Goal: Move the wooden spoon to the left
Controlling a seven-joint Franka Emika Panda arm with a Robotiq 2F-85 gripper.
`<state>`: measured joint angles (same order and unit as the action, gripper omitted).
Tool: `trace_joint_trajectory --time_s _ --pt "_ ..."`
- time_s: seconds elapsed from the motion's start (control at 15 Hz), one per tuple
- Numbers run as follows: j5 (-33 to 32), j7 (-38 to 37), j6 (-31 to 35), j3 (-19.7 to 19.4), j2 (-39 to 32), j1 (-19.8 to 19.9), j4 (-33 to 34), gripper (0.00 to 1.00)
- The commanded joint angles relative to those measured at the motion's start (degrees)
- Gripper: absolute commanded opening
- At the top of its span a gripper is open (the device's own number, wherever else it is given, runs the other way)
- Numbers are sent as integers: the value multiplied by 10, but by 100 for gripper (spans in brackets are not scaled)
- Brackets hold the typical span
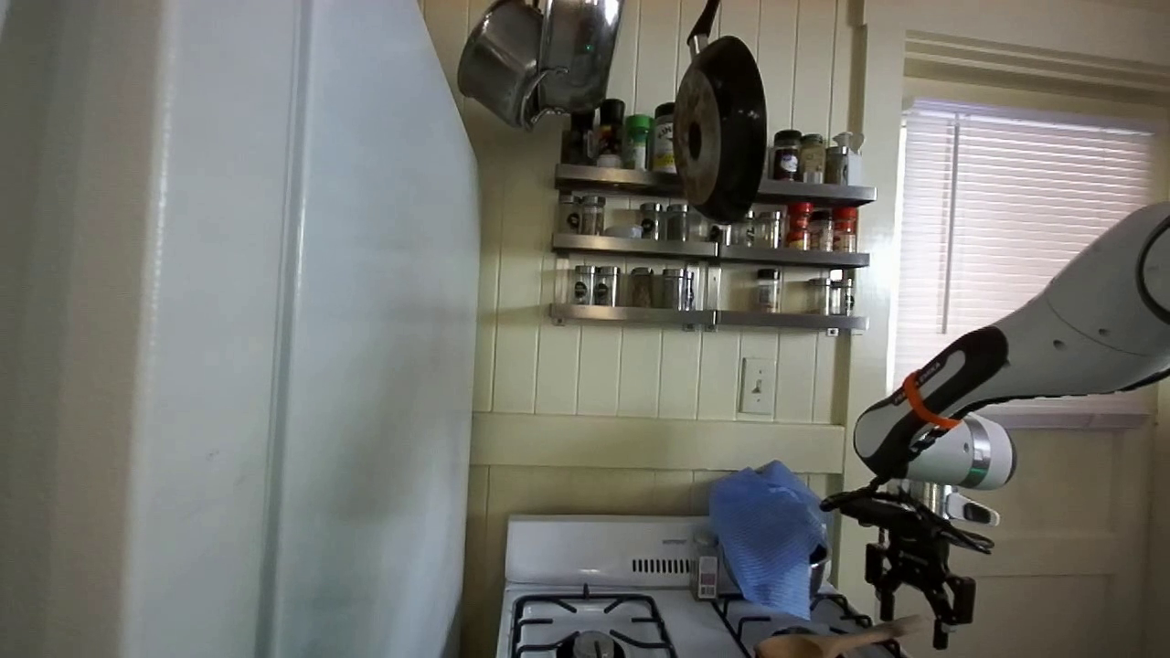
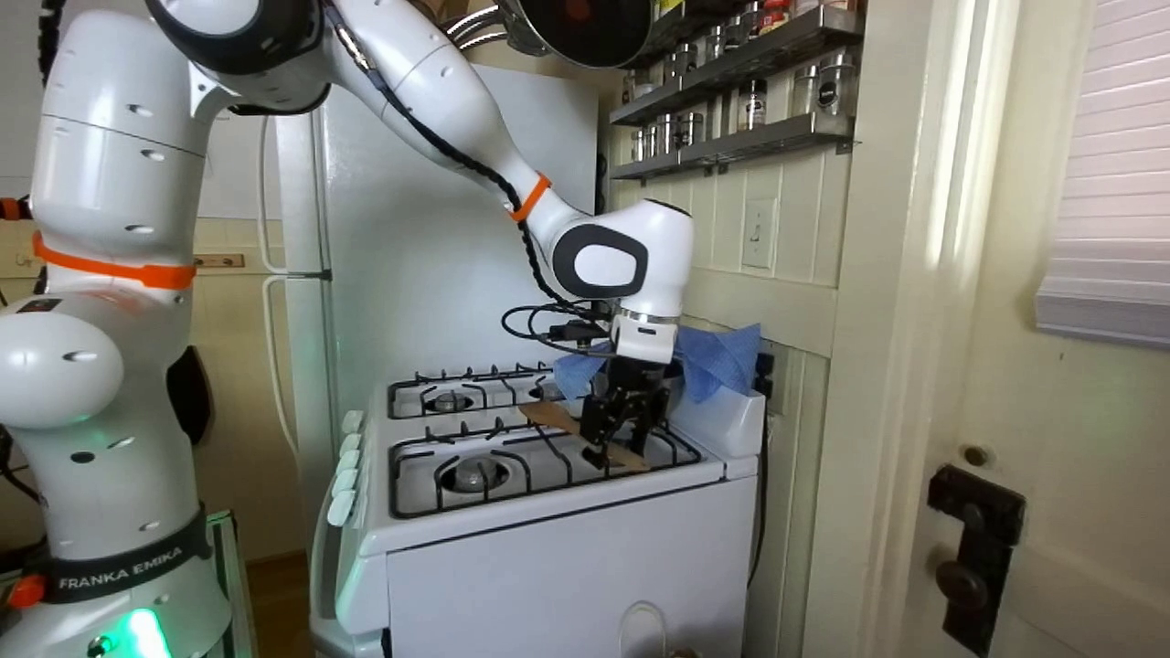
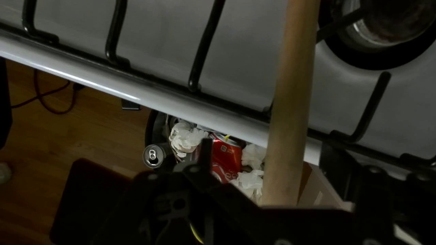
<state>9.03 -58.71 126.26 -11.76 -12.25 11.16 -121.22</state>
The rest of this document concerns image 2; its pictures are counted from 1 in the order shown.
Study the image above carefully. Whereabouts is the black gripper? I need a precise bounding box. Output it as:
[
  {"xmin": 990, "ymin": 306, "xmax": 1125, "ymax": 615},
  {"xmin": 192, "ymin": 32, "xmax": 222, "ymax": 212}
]
[{"xmin": 583, "ymin": 319, "xmax": 678, "ymax": 468}]

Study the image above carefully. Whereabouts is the wooden spoon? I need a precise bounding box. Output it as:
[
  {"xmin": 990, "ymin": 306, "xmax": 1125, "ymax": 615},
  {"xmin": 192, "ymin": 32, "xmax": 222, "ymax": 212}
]
[{"xmin": 522, "ymin": 403, "xmax": 662, "ymax": 479}]

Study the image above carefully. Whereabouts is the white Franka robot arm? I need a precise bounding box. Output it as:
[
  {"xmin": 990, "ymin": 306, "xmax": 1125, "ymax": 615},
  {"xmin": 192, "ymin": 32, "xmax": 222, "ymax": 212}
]
[{"xmin": 0, "ymin": 0, "xmax": 690, "ymax": 658}]

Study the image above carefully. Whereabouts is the blue striped cloth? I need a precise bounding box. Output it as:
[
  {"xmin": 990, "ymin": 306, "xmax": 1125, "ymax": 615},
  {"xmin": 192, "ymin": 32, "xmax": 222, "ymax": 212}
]
[{"xmin": 552, "ymin": 325, "xmax": 760, "ymax": 403}]

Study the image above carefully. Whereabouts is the black front stove grate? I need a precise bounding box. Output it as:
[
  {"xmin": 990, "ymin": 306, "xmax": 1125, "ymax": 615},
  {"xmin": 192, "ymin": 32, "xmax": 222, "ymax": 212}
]
[{"xmin": 388, "ymin": 422, "xmax": 702, "ymax": 519}]

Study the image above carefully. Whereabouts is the black stove grate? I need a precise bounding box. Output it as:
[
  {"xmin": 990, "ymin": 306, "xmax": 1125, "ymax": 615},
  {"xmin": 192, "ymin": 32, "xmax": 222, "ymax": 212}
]
[
  {"xmin": 388, "ymin": 422, "xmax": 702, "ymax": 519},
  {"xmin": 388, "ymin": 363, "xmax": 559, "ymax": 422}
]

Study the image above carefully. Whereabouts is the white gas stove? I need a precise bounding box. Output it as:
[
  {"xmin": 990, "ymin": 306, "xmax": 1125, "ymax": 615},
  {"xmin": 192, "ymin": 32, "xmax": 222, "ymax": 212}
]
[{"xmin": 311, "ymin": 384, "xmax": 766, "ymax": 658}]

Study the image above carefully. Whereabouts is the black rear stove grate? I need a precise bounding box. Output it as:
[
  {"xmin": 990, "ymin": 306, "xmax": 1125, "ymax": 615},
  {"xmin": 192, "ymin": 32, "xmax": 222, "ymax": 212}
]
[{"xmin": 388, "ymin": 363, "xmax": 559, "ymax": 422}]

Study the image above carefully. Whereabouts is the white refrigerator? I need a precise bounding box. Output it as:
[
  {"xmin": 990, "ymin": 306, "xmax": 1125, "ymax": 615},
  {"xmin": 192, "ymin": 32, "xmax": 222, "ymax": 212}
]
[{"xmin": 271, "ymin": 90, "xmax": 544, "ymax": 496}]

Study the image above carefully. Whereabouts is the metal spice rack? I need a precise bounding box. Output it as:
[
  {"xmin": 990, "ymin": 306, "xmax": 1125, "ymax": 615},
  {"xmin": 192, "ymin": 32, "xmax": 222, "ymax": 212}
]
[{"xmin": 610, "ymin": 0, "xmax": 864, "ymax": 179}]

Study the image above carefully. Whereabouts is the black door lock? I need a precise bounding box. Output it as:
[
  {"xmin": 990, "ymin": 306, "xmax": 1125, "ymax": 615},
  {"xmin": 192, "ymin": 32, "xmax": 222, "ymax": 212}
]
[{"xmin": 930, "ymin": 466, "xmax": 1023, "ymax": 658}]

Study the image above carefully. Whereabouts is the black hanging frying pan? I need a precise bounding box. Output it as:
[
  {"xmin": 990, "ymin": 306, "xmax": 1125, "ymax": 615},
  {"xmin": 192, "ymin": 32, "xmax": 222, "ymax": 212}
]
[{"xmin": 496, "ymin": 0, "xmax": 654, "ymax": 66}]

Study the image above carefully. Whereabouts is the white window blind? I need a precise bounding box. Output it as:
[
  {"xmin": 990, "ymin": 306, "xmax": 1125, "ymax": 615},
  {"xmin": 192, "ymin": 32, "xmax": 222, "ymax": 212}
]
[{"xmin": 1035, "ymin": 0, "xmax": 1170, "ymax": 349}]

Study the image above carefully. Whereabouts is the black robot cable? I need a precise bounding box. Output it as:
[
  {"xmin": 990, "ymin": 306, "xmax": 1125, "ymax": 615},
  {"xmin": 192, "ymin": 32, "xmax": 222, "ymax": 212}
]
[{"xmin": 496, "ymin": 299, "xmax": 619, "ymax": 360}]

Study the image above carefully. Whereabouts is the white light switch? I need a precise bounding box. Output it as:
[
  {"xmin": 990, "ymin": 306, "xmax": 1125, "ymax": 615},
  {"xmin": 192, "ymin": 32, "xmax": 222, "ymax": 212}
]
[{"xmin": 741, "ymin": 196, "xmax": 774, "ymax": 271}]

